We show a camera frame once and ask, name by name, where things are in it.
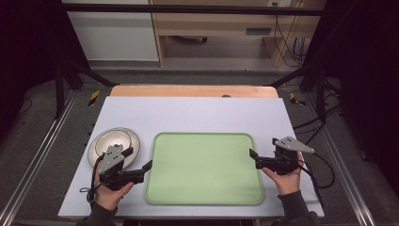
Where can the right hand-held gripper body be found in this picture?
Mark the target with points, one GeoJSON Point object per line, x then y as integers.
{"type": "Point", "coordinates": [284, 157]}

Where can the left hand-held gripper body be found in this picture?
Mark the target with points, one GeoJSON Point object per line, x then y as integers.
{"type": "Point", "coordinates": [113, 163]}

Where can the person's right hand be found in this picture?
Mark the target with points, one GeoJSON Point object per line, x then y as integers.
{"type": "Point", "coordinates": [287, 182]}

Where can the person's left hand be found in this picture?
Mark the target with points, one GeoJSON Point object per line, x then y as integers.
{"type": "Point", "coordinates": [110, 196]}

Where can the white ceramic plate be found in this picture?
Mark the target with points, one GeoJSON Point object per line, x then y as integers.
{"type": "Point", "coordinates": [135, 141]}

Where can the white ceramic bowl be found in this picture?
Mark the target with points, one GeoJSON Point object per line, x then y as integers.
{"type": "Point", "coordinates": [109, 139]}

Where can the yellow black floor marker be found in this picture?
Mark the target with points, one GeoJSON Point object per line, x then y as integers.
{"type": "Point", "coordinates": [295, 99]}
{"type": "Point", "coordinates": [94, 97]}

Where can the green tray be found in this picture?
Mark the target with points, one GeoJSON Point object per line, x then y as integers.
{"type": "Point", "coordinates": [204, 169]}

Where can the white table mat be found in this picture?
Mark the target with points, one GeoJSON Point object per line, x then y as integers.
{"type": "Point", "coordinates": [194, 114]}

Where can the wooden table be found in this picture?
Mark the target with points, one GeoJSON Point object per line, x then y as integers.
{"type": "Point", "coordinates": [188, 91]}

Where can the white cabinet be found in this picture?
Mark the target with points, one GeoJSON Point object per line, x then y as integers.
{"type": "Point", "coordinates": [113, 34]}

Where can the wooden desk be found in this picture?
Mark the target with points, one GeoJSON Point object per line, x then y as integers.
{"type": "Point", "coordinates": [219, 28]}

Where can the aluminium floor rail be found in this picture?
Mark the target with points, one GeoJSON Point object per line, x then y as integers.
{"type": "Point", "coordinates": [34, 157]}
{"type": "Point", "coordinates": [342, 163]}

